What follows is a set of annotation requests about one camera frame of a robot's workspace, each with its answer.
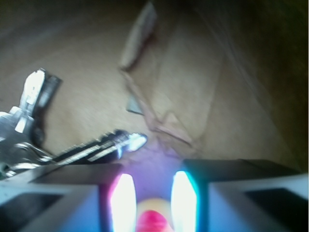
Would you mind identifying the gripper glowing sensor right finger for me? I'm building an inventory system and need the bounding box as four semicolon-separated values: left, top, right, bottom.
171;159;309;232

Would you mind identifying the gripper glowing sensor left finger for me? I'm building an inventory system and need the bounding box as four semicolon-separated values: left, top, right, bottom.
0;163;137;232

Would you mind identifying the yellow rubber duck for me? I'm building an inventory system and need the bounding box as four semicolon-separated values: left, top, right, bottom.
135;198;175;232

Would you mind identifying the silver key pair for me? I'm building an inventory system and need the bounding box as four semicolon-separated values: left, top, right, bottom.
0;68;62;146

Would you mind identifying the brown paper bag bin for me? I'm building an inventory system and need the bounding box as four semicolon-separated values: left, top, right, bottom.
0;0;309;172

